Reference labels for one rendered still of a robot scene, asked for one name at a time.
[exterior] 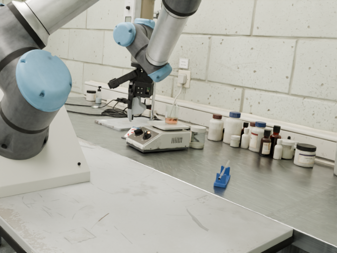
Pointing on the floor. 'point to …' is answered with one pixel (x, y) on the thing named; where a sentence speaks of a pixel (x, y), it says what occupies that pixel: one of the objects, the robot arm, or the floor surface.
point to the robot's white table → (133, 215)
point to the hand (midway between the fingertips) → (129, 117)
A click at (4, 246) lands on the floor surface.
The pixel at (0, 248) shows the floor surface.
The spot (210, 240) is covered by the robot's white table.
